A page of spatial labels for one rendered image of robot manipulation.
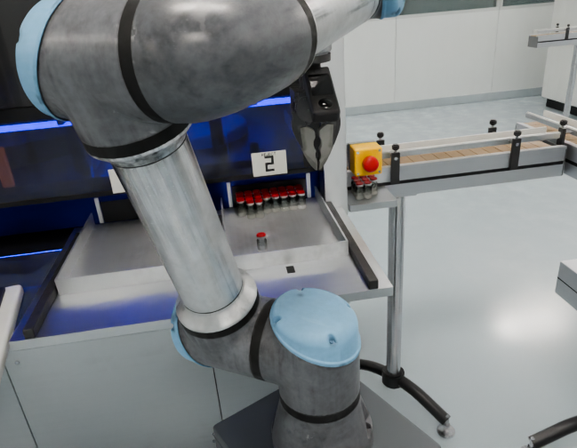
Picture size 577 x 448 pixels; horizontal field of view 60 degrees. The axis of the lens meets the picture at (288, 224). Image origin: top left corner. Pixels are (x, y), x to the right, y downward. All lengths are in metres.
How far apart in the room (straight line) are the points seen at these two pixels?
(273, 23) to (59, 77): 0.19
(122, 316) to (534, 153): 1.21
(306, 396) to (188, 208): 0.30
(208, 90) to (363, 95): 5.73
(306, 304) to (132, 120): 0.34
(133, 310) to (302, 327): 0.44
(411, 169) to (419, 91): 4.90
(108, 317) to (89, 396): 0.66
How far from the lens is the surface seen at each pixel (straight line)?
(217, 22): 0.41
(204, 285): 0.63
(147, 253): 1.18
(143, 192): 0.54
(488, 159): 1.55
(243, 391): 1.60
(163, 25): 0.41
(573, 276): 1.79
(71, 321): 1.02
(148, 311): 0.98
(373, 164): 1.26
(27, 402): 1.68
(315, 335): 0.63
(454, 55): 6.45
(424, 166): 1.47
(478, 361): 2.21
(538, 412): 2.07
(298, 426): 0.74
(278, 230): 1.20
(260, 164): 1.23
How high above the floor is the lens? 1.40
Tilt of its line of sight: 25 degrees down
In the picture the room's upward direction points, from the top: 5 degrees counter-clockwise
